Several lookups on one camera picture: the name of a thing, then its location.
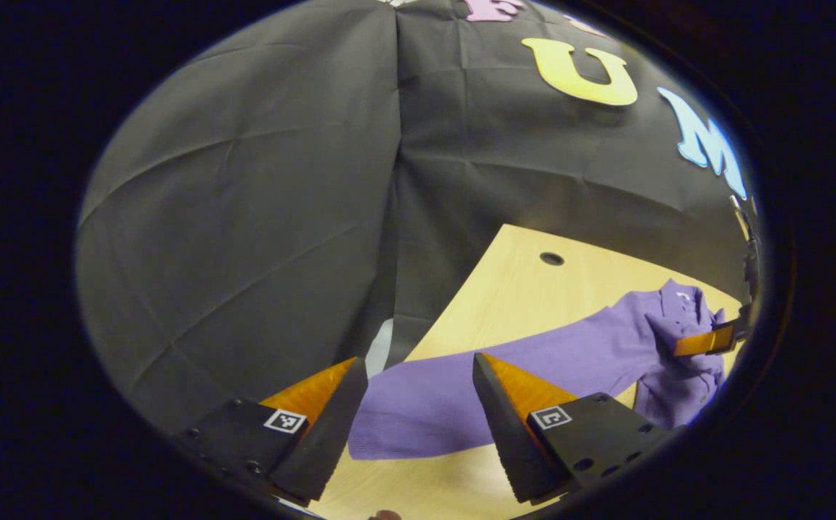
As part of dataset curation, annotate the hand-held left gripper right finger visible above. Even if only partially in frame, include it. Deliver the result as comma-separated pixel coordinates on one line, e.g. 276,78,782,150
471,352,677,506

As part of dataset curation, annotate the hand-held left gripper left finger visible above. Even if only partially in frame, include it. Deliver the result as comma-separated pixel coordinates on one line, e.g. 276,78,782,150
171,356,370,508

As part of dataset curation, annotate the purple knit cardigan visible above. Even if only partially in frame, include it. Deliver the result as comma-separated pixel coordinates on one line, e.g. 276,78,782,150
348,278,728,461

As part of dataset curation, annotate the black backdrop cloth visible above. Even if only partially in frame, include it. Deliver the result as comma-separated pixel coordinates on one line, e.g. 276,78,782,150
75,0,759,436

